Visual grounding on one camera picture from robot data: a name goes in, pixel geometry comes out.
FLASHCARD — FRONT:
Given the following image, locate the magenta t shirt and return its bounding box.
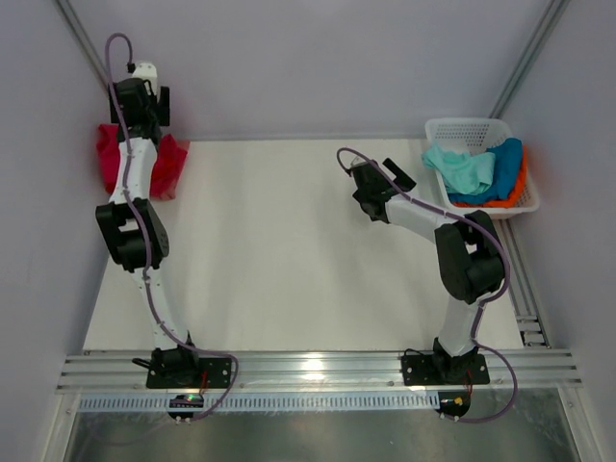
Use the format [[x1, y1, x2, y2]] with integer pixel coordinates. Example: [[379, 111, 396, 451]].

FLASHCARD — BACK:
[[95, 122, 190, 199]]

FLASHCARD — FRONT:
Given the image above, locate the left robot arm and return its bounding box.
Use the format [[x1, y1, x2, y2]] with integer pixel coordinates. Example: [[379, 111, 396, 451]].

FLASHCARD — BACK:
[[95, 77, 202, 389]]

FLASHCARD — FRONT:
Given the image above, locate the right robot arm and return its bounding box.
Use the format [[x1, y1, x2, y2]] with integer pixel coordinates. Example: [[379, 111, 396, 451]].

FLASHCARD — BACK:
[[345, 153, 510, 385]]

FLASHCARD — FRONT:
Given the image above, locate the left controller board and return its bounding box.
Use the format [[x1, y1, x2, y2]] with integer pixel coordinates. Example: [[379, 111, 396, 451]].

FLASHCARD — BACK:
[[167, 394, 204, 421]]

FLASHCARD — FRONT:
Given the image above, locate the controller board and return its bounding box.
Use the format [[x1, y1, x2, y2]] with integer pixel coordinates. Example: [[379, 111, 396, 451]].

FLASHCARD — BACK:
[[437, 391, 472, 420], [167, 394, 204, 421]]

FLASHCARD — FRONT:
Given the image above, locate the mint green t shirt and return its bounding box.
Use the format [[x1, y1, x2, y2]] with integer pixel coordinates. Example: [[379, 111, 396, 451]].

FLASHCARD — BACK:
[[422, 143, 496, 195]]

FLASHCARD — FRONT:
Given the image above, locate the white plastic basket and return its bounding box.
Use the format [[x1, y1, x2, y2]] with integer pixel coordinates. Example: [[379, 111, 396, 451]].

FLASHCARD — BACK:
[[423, 117, 540, 219]]

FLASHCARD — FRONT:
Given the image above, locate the blue t shirt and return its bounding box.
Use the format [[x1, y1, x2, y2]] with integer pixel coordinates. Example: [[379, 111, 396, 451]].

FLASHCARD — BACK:
[[447, 138, 525, 208]]

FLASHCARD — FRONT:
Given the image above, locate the orange t shirt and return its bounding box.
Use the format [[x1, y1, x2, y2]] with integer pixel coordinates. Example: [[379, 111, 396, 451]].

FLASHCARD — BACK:
[[454, 146, 529, 211]]

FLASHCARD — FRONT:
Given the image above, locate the right controller board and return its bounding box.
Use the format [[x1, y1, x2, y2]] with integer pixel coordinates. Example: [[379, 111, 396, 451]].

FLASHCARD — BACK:
[[437, 391, 472, 420]]

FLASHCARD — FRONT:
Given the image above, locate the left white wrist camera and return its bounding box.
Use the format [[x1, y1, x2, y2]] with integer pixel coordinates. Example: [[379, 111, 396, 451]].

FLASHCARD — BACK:
[[127, 61, 159, 95]]

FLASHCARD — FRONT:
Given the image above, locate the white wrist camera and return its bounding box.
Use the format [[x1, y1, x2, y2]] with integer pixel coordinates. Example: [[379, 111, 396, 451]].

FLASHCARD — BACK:
[[349, 155, 365, 169], [127, 61, 159, 95]]

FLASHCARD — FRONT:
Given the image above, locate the left corner frame post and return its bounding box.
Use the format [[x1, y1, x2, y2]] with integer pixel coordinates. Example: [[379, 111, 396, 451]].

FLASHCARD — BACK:
[[51, 0, 107, 89]]

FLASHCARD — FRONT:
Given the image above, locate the corner frame post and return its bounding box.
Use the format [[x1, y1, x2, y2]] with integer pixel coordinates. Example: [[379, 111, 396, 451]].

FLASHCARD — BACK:
[[51, 0, 107, 89], [489, 0, 571, 118]]

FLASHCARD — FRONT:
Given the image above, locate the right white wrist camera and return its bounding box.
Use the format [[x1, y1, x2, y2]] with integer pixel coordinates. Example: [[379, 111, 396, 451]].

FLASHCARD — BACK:
[[349, 155, 365, 169]]

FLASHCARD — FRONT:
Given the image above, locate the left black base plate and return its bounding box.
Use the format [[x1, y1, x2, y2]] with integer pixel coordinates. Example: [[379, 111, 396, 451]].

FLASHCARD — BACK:
[[145, 357, 232, 390]]

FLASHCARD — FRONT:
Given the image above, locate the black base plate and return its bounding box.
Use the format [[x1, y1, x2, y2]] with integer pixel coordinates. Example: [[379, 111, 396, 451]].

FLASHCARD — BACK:
[[145, 357, 232, 390], [400, 348, 491, 386]]

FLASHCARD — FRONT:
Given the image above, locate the aluminium mounting rail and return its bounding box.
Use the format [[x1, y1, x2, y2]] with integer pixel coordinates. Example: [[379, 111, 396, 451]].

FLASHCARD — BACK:
[[56, 348, 582, 394]]

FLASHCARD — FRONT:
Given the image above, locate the slotted grey cable duct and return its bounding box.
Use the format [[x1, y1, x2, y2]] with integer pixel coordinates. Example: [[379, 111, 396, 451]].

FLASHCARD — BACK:
[[77, 390, 438, 413]]

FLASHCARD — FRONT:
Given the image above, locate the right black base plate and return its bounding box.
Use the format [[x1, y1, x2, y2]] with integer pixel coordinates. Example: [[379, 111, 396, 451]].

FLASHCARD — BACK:
[[400, 348, 491, 386]]

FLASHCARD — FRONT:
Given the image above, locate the right corner frame post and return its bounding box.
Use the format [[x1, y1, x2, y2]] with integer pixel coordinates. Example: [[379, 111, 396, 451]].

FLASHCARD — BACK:
[[489, 0, 571, 118]]

